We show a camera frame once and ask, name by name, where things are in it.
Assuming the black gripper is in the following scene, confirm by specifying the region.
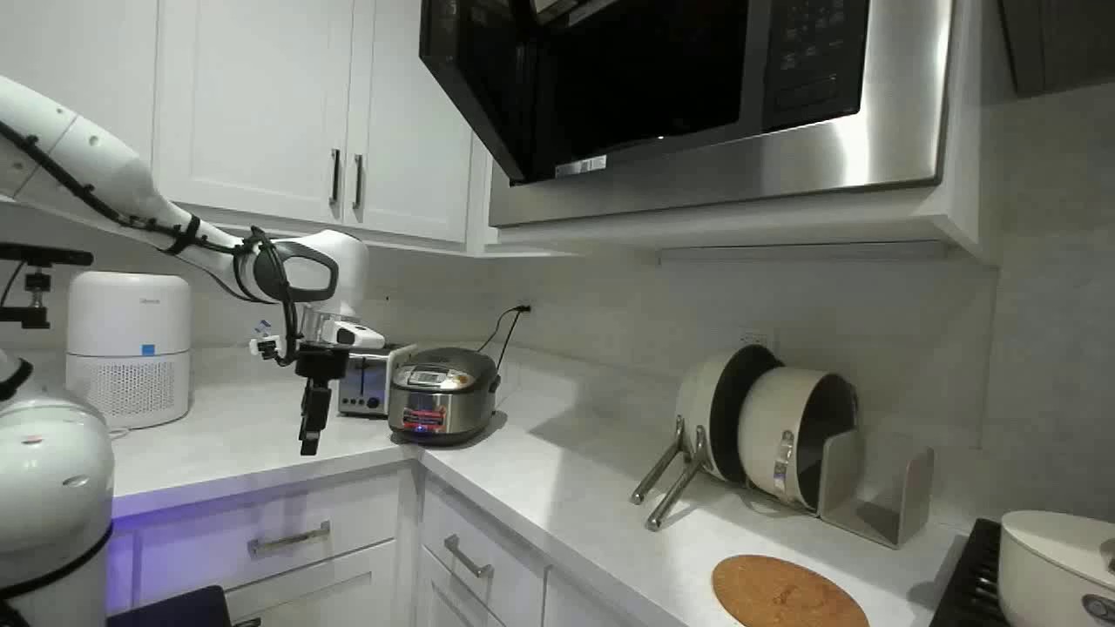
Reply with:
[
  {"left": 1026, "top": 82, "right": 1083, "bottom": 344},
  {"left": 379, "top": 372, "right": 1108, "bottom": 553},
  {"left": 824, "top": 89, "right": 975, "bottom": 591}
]
[{"left": 290, "top": 341, "right": 352, "bottom": 459}]

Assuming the black glass microwave door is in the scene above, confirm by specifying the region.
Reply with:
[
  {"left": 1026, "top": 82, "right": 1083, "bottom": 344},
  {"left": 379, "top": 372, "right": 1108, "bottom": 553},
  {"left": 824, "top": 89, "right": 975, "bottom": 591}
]
[{"left": 414, "top": 0, "right": 765, "bottom": 187}]

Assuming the stainless steel microwave body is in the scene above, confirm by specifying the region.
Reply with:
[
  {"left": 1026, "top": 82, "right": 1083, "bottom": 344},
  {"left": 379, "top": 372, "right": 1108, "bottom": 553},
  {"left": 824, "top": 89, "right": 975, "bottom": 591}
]
[{"left": 485, "top": 0, "right": 957, "bottom": 229}]

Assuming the silver rice cooker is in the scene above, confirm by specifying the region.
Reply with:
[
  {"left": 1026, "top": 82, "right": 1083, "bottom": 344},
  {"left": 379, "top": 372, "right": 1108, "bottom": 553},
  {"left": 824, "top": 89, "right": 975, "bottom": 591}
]
[{"left": 385, "top": 344, "right": 504, "bottom": 449}]

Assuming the white lower cabinet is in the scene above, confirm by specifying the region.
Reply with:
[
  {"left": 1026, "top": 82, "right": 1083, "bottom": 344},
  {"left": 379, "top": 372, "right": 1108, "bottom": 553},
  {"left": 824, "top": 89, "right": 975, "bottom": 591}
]
[
  {"left": 413, "top": 467, "right": 654, "bottom": 627},
  {"left": 106, "top": 464, "right": 420, "bottom": 627}
]

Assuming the white cabinet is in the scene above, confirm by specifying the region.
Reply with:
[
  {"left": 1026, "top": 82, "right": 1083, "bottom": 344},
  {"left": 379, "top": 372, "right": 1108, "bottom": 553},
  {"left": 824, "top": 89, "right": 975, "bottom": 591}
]
[
  {"left": 413, "top": 467, "right": 654, "bottom": 627},
  {"left": 106, "top": 464, "right": 420, "bottom": 627},
  {"left": 0, "top": 0, "right": 499, "bottom": 257}
]

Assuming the white air purifier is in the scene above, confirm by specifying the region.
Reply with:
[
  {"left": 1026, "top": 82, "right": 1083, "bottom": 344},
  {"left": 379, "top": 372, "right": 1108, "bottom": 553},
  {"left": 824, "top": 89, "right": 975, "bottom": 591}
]
[{"left": 62, "top": 269, "right": 195, "bottom": 432}]

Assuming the dark blue object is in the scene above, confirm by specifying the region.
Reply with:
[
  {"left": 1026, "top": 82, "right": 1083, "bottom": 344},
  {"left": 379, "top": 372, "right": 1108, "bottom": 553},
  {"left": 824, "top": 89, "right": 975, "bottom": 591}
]
[{"left": 106, "top": 582, "right": 237, "bottom": 627}]

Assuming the white upper cabinet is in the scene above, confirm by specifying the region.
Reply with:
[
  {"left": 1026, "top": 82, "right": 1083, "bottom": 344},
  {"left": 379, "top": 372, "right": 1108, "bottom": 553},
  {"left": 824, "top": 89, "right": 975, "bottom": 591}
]
[{"left": 0, "top": 0, "right": 499, "bottom": 257}]

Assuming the cream frying pan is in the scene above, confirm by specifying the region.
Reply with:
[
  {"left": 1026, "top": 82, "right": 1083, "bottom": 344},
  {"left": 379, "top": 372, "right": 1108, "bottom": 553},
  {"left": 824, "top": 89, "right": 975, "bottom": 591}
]
[{"left": 629, "top": 341, "right": 783, "bottom": 508}]

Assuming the round cork trivet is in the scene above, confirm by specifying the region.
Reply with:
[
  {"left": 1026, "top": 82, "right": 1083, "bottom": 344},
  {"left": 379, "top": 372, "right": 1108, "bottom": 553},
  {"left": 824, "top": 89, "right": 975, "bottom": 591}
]
[{"left": 709, "top": 552, "right": 873, "bottom": 627}]

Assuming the grey metal pan rack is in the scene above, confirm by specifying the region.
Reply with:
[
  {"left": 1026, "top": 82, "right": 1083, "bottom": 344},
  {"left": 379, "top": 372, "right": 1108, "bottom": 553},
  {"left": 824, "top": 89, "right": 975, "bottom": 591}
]
[{"left": 812, "top": 428, "right": 939, "bottom": 552}]

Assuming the black stove grate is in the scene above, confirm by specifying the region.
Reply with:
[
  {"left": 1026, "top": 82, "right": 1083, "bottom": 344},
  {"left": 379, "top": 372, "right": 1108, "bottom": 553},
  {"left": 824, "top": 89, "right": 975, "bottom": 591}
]
[{"left": 926, "top": 516, "right": 1014, "bottom": 627}]

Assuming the white lidded pot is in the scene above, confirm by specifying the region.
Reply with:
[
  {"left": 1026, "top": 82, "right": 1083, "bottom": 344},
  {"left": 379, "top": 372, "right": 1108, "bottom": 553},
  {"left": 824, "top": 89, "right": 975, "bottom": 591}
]
[{"left": 997, "top": 505, "right": 1115, "bottom": 627}]

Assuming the dark range hood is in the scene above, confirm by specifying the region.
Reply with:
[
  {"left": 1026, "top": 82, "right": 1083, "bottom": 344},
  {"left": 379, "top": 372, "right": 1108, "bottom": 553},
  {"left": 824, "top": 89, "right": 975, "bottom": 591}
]
[{"left": 997, "top": 0, "right": 1115, "bottom": 99}]

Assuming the metal drawer handle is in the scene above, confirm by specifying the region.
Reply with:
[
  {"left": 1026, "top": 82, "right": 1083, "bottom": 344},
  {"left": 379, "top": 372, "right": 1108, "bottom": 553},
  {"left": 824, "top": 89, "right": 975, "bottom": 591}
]
[
  {"left": 444, "top": 532, "right": 499, "bottom": 587},
  {"left": 245, "top": 519, "right": 335, "bottom": 558}
]

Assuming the black power cord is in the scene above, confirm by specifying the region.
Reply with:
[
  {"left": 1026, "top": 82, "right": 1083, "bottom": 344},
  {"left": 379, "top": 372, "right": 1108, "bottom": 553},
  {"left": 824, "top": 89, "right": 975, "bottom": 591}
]
[{"left": 477, "top": 303, "right": 537, "bottom": 372}]

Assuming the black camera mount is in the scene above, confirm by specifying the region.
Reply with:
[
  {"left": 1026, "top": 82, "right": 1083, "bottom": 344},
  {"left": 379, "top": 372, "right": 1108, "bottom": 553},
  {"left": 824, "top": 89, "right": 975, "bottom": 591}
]
[{"left": 0, "top": 240, "right": 97, "bottom": 334}]

